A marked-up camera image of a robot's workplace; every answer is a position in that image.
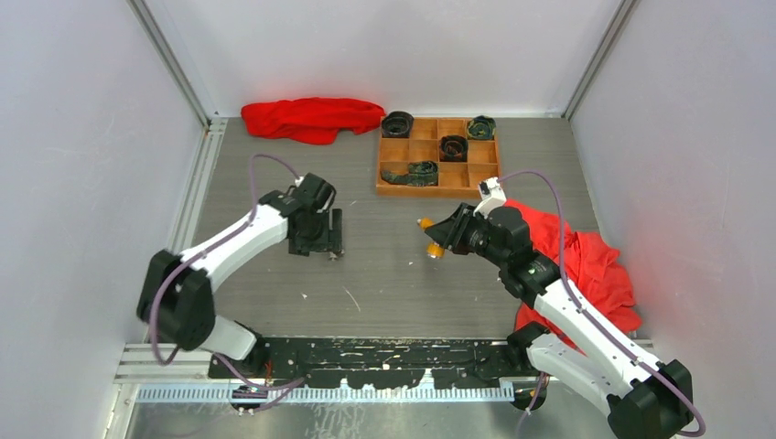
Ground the orange plastic faucet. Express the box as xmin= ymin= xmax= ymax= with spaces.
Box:
xmin=417 ymin=218 xmax=445 ymax=260

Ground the wooden compartment tray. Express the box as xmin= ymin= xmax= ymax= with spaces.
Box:
xmin=375 ymin=111 xmax=501 ymax=198

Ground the red cloth at back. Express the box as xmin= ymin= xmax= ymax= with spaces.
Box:
xmin=241 ymin=97 xmax=386 ymax=145

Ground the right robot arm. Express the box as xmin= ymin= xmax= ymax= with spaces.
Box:
xmin=419 ymin=204 xmax=696 ymax=438

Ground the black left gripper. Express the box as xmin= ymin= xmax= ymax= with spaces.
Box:
xmin=290 ymin=209 xmax=341 ymax=257

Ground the rolled dark belt top-right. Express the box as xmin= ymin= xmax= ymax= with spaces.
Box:
xmin=466 ymin=115 xmax=497 ymax=141

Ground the red cloth at right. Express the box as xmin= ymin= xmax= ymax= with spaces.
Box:
xmin=505 ymin=199 xmax=642 ymax=335

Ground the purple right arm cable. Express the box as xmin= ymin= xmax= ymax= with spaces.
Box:
xmin=497 ymin=170 xmax=706 ymax=439

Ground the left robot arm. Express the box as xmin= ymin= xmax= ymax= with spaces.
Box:
xmin=136 ymin=173 xmax=343 ymax=378

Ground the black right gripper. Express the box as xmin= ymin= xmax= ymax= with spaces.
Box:
xmin=426 ymin=203 xmax=508 ymax=269

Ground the red cloth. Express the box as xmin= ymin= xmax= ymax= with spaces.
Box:
xmin=241 ymin=97 xmax=386 ymax=145
xmin=505 ymin=199 xmax=642 ymax=335

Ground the dark belt lying flat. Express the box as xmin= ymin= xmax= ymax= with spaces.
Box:
xmin=380 ymin=161 xmax=439 ymax=187

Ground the rolled dark belt top-left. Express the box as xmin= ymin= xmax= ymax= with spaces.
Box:
xmin=381 ymin=111 xmax=415 ymax=138

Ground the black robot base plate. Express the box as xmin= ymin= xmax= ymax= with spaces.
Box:
xmin=234 ymin=337 xmax=541 ymax=390

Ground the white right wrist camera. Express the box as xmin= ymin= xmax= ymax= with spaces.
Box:
xmin=474 ymin=177 xmax=507 ymax=218

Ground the rolled dark belt centre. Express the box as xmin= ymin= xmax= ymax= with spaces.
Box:
xmin=439 ymin=134 xmax=469 ymax=163

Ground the perforated metal rail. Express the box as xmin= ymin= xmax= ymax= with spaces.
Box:
xmin=136 ymin=381 xmax=514 ymax=403

